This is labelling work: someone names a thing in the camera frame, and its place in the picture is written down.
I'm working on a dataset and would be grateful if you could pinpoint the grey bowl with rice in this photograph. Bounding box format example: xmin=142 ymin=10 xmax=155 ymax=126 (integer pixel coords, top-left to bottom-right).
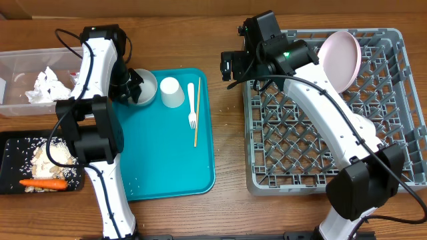
xmin=128 ymin=69 xmax=157 ymax=106

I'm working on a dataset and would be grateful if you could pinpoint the aluminium foil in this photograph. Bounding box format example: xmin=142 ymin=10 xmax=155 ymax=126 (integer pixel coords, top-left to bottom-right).
xmin=70 ymin=72 xmax=79 ymax=85

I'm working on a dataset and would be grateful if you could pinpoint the white round plate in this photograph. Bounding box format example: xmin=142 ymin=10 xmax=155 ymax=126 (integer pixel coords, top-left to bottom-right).
xmin=318 ymin=31 xmax=362 ymax=93

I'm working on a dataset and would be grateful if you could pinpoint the white napkin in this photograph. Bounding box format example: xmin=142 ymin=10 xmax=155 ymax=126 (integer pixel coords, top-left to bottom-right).
xmin=25 ymin=67 xmax=71 ymax=104

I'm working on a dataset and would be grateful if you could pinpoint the orange carrot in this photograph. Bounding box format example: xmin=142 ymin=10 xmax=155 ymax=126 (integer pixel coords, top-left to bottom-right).
xmin=19 ymin=179 xmax=67 ymax=191

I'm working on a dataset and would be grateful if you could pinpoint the white bowl with peanuts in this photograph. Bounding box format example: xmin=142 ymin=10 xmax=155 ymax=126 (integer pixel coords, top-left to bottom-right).
xmin=354 ymin=113 xmax=382 ymax=152

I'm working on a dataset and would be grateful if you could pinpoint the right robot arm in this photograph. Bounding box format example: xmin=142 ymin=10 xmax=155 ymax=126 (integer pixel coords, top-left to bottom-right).
xmin=220 ymin=11 xmax=404 ymax=239

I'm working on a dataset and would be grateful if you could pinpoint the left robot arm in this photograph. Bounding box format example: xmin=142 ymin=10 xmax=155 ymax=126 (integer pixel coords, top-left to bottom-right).
xmin=54 ymin=25 xmax=144 ymax=239

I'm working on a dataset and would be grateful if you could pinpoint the grey dishwasher rack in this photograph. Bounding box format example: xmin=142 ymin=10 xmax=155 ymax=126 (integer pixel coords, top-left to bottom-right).
xmin=242 ymin=28 xmax=426 ymax=196

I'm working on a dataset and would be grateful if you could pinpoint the food waste pile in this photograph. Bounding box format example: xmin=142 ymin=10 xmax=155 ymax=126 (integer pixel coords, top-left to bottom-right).
xmin=19 ymin=137 xmax=81 ymax=190

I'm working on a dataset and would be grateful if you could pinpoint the white paper cup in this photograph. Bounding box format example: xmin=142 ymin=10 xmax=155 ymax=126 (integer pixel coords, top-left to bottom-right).
xmin=160 ymin=77 xmax=185 ymax=108

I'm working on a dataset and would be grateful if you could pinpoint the white plastic fork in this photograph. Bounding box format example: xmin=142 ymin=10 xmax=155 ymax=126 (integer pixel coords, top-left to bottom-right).
xmin=187 ymin=83 xmax=197 ymax=129

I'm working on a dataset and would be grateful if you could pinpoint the teal plastic tray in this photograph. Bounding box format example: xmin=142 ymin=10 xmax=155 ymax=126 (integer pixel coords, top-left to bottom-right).
xmin=113 ymin=68 xmax=216 ymax=201

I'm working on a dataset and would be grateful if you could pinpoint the wooden chopstick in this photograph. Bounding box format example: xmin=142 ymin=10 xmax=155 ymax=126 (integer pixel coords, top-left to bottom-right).
xmin=193 ymin=77 xmax=201 ymax=148

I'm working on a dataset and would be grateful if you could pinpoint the clear plastic bin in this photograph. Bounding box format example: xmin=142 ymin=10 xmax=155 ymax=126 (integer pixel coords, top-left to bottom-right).
xmin=1 ymin=48 xmax=81 ymax=117

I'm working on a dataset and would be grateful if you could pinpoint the black plastic bin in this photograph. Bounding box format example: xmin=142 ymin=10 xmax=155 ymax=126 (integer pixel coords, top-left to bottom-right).
xmin=0 ymin=129 xmax=85 ymax=195

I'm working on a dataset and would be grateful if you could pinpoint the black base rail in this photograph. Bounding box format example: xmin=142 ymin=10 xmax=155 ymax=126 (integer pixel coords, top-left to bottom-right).
xmin=133 ymin=229 xmax=378 ymax=240

